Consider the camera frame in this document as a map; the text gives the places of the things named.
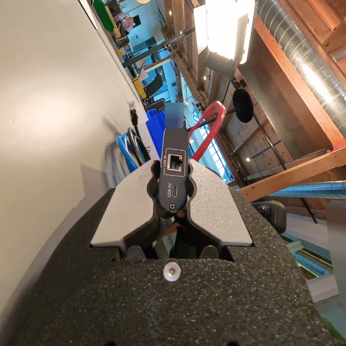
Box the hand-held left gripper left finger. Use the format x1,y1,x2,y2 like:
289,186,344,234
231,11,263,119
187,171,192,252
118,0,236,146
91,159,162,248

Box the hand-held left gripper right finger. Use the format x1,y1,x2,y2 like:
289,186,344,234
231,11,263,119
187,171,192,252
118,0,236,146
186,159,254,247

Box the black network switch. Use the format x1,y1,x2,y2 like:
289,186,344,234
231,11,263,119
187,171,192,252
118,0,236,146
158,128,189,219

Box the blue ethernet cable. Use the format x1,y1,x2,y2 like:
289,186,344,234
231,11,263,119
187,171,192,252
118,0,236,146
116,132,148,174

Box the blue plastic bin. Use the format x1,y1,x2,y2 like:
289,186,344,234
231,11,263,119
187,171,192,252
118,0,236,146
145,109,166,162

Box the black ethernet cable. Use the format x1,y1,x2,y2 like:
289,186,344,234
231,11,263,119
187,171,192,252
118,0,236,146
127,101,152,166

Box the red ethernet cable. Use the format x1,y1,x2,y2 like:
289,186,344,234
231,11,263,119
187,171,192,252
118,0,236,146
188,101,226,162

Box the black floor lamp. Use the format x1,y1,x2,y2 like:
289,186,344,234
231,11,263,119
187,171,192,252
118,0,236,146
189,89,254,131

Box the studio light panel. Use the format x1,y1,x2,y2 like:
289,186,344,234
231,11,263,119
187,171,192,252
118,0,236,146
193,0,256,79

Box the green plastic bin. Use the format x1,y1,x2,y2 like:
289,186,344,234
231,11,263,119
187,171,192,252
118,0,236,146
93,0,116,32

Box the wooden post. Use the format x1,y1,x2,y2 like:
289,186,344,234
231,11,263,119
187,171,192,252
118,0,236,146
238,146,346,203

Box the metal ventilation duct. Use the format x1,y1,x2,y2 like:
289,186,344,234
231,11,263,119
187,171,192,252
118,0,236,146
255,0,346,137

